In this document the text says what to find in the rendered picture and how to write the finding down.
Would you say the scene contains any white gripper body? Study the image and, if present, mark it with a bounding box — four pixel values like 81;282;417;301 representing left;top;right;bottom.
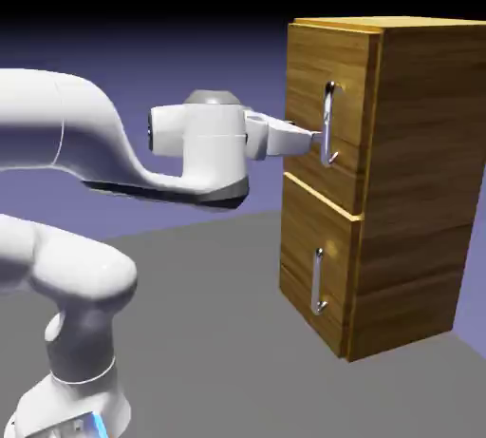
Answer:
265;114;317;159

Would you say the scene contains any curved silver door handle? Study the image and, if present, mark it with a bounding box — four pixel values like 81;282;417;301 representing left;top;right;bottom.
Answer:
309;247;329;316
313;80;340;169

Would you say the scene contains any wooden cabinet door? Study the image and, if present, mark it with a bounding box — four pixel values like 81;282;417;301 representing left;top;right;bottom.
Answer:
278;173;363;361
283;23;382;217

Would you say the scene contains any wooden cabinet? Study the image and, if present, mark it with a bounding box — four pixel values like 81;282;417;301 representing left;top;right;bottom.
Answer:
278;16;486;364

